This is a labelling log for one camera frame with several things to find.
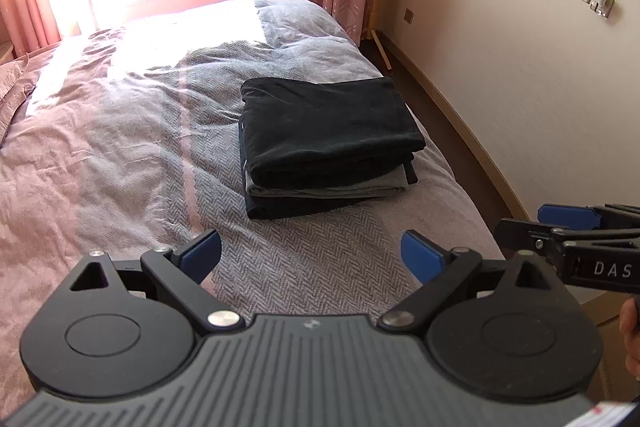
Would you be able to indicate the person's right hand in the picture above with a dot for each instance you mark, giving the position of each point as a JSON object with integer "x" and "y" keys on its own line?
{"x": 629, "y": 328}

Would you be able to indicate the dark blue garment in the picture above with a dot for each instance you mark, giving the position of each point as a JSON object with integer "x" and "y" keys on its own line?
{"x": 260, "y": 207}

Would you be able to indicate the lower pink pillow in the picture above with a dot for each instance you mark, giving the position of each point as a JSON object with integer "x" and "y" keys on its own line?
{"x": 17, "y": 81}

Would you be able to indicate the black garment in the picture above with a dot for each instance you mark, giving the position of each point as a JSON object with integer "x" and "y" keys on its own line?
{"x": 299, "y": 134}

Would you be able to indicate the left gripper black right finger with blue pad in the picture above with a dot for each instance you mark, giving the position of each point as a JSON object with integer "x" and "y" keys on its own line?
{"x": 508, "y": 330}

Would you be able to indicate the grey garment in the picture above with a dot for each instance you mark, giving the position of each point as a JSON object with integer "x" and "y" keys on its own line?
{"x": 325, "y": 189}

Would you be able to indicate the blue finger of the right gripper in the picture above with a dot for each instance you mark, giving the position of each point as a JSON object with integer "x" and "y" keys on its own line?
{"x": 570, "y": 217}

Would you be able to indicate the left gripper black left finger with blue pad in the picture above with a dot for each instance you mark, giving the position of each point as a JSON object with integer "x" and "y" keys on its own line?
{"x": 117, "y": 328}

